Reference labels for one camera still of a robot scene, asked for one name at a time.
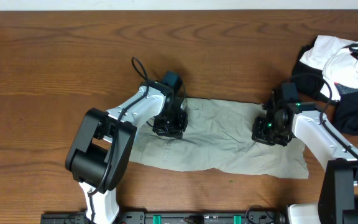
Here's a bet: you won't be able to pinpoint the black garment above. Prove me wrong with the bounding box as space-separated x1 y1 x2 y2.
292 38 358 136

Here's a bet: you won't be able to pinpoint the white garment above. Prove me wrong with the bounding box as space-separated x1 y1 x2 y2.
299 35 358 101

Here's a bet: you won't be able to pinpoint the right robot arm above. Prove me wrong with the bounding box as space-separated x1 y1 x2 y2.
252 82 358 224

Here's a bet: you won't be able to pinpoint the khaki green shorts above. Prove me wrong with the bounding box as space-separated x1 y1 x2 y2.
129 98 309 179

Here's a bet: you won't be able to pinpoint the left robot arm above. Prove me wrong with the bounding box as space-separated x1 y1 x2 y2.
65 71 188 223

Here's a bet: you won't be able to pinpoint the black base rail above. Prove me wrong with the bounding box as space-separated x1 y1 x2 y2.
40 210 289 224

